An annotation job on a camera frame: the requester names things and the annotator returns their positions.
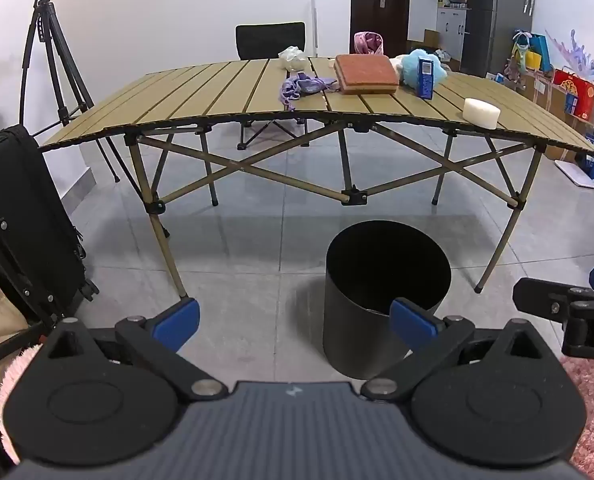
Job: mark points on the dark grey refrigerator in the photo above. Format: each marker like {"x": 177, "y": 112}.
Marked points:
{"x": 494, "y": 15}

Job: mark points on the black round bin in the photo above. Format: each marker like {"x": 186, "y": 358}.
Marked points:
{"x": 357, "y": 330}

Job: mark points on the white pole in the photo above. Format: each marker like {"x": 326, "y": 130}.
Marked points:
{"x": 315, "y": 20}

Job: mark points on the white cabinet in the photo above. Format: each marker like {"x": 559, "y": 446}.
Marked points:
{"x": 449, "y": 20}

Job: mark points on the black suitcase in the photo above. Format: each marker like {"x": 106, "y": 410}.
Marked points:
{"x": 22, "y": 200}

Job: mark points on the blue bath pouf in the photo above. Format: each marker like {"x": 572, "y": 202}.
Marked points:
{"x": 439, "y": 67}

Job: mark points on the white round sponge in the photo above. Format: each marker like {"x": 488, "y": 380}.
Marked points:
{"x": 481, "y": 111}

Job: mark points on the black folding chair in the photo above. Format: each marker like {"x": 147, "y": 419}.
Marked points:
{"x": 269, "y": 40}

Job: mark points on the blue gift bag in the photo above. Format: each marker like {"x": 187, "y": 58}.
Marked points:
{"x": 541, "y": 52}

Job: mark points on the crumpled white plastic bag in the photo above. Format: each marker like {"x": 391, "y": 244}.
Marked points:
{"x": 293, "y": 58}

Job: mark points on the white and yellow plush toy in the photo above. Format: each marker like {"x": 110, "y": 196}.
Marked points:
{"x": 396, "y": 66}

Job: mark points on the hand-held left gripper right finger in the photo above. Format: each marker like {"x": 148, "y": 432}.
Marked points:
{"x": 412, "y": 322}

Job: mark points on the white floor scale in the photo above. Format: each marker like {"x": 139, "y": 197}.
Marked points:
{"x": 574, "y": 174}

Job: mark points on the small blue box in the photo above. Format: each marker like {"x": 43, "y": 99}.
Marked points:
{"x": 426, "y": 77}

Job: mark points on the large cardboard box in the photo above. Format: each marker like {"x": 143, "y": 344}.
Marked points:
{"x": 552, "y": 105}

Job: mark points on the black camera tripod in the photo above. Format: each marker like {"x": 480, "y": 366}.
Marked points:
{"x": 47, "y": 25}

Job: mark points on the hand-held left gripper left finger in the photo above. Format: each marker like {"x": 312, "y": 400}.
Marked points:
{"x": 182, "y": 317}

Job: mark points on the red gift box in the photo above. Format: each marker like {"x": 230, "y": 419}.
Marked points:
{"x": 577, "y": 94}

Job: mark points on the yellow gift bag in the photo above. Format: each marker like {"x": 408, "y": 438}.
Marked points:
{"x": 524, "y": 55}

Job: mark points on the orange sponge block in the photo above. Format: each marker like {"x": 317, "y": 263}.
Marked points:
{"x": 364, "y": 70}

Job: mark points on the dark brown door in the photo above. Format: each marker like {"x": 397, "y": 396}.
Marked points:
{"x": 377, "y": 10}

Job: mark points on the pinkish purple fluffy cloth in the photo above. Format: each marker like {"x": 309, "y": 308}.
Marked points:
{"x": 368, "y": 42}

